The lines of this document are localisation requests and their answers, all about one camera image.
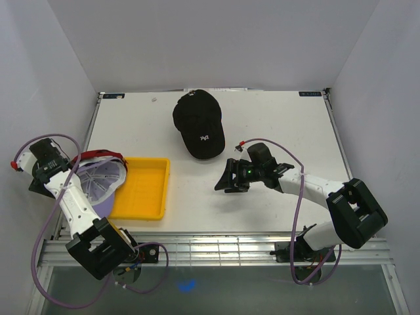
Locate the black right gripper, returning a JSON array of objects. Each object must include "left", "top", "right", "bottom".
[{"left": 214, "top": 158, "right": 263, "bottom": 194}]

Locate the purple baseball cap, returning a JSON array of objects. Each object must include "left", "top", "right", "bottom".
[{"left": 76, "top": 156, "right": 127, "bottom": 218}]

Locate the black baseball cap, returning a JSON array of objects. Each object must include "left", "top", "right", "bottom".
[{"left": 173, "top": 89, "right": 225, "bottom": 160}]

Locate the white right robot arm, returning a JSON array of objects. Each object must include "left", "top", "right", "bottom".
[{"left": 215, "top": 142, "right": 389, "bottom": 261}]

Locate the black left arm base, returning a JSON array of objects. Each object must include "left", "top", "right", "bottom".
[{"left": 122, "top": 244, "right": 159, "bottom": 264}]

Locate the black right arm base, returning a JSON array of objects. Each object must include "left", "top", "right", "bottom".
[{"left": 269, "top": 241, "right": 329, "bottom": 263}]

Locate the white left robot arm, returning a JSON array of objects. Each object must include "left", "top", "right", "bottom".
[{"left": 20, "top": 138, "right": 139, "bottom": 280}]

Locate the red baseball cap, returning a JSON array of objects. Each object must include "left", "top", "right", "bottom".
[{"left": 76, "top": 149, "right": 128, "bottom": 174}]

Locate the yellow plastic tray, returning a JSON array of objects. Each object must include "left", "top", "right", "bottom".
[{"left": 109, "top": 157, "right": 171, "bottom": 221}]

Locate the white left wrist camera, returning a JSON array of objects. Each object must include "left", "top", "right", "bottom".
[{"left": 10, "top": 152, "right": 37, "bottom": 174}]

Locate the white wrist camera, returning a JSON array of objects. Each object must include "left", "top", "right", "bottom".
[
  {"left": 10, "top": 152, "right": 37, "bottom": 174},
  {"left": 234, "top": 141, "right": 250, "bottom": 161}
]

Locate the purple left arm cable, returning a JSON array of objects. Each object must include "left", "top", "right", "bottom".
[{"left": 14, "top": 133, "right": 170, "bottom": 310}]

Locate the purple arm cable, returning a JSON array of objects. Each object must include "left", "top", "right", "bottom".
[
  {"left": 14, "top": 133, "right": 170, "bottom": 310},
  {"left": 239, "top": 137, "right": 342, "bottom": 285}
]

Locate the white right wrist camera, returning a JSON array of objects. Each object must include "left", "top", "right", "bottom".
[{"left": 234, "top": 141, "right": 250, "bottom": 161}]

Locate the aluminium rail frame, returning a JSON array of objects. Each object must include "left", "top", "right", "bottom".
[{"left": 38, "top": 232, "right": 410, "bottom": 314}]

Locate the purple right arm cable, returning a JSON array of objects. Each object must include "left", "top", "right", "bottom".
[{"left": 239, "top": 137, "right": 342, "bottom": 285}]

